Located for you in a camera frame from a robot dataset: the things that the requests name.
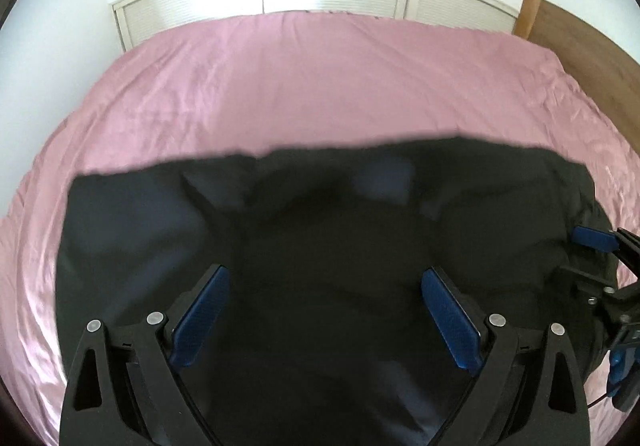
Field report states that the black puffer jacket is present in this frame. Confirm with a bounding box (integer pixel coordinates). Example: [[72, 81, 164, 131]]
[[55, 136, 623, 446]]

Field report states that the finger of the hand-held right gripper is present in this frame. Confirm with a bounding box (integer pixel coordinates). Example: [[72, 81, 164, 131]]
[[557, 265, 618, 307], [572, 225, 640, 277]]

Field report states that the person's right hand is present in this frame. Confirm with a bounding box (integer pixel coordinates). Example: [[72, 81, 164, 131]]
[[607, 326, 640, 411]]

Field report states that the brown wooden panel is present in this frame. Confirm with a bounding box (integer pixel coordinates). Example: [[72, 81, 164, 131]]
[[511, 0, 640, 137]]

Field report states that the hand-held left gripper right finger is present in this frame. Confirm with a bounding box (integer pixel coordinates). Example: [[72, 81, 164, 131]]
[[421, 267, 591, 446]]

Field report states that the pink bed sheet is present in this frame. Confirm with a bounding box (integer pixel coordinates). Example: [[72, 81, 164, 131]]
[[0, 11, 640, 446]]

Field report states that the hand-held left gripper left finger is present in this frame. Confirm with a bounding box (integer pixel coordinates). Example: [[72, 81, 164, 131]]
[[59, 265, 232, 446]]

